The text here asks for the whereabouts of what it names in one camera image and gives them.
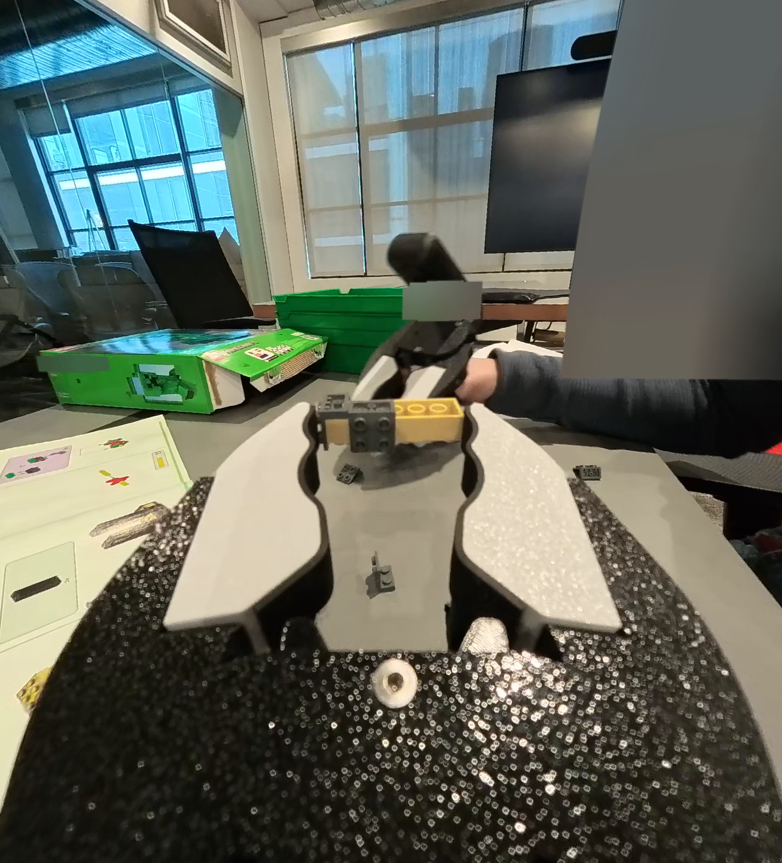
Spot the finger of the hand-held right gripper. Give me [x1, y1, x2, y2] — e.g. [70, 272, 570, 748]
[403, 366, 460, 405]
[352, 354, 403, 403]

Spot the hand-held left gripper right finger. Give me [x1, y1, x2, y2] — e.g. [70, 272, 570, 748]
[451, 403, 622, 633]

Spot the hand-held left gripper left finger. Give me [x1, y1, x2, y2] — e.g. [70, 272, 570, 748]
[163, 403, 335, 635]

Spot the tan and grey brick assembly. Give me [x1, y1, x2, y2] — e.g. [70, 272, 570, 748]
[315, 395, 467, 453]

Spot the person's right forearm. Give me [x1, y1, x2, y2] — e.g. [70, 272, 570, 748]
[485, 347, 782, 466]

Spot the grey desk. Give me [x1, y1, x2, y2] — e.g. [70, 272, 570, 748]
[0, 369, 782, 863]

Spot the person's right hand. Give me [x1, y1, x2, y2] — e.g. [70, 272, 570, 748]
[461, 356, 501, 407]

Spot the green plastic bin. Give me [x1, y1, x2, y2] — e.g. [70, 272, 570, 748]
[273, 286, 411, 376]

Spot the wooden table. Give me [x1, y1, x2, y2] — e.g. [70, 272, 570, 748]
[480, 295, 571, 346]

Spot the green toy box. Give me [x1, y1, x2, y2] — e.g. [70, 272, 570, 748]
[38, 328, 329, 414]

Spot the toy instruction booklet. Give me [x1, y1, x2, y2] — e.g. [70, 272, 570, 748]
[0, 414, 192, 810]

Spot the black office chair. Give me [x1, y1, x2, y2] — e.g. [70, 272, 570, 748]
[661, 450, 782, 540]
[128, 220, 277, 331]

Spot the black video bar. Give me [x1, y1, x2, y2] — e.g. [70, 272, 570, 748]
[569, 30, 618, 66]

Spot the black wall monitor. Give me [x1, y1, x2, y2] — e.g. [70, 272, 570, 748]
[484, 59, 613, 256]

